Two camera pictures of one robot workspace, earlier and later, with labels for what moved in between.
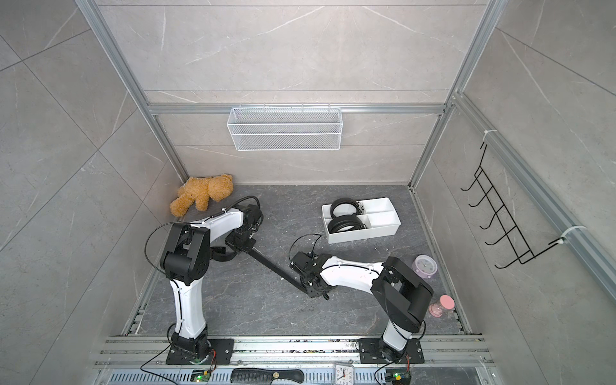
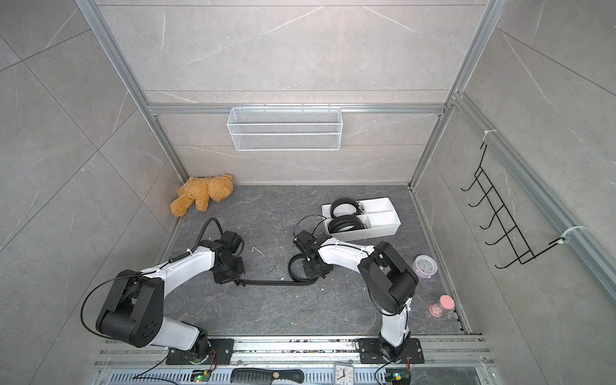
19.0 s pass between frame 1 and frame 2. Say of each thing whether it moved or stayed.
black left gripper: moved
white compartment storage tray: stayed
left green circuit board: stayed
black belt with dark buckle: stayed
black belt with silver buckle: stayed
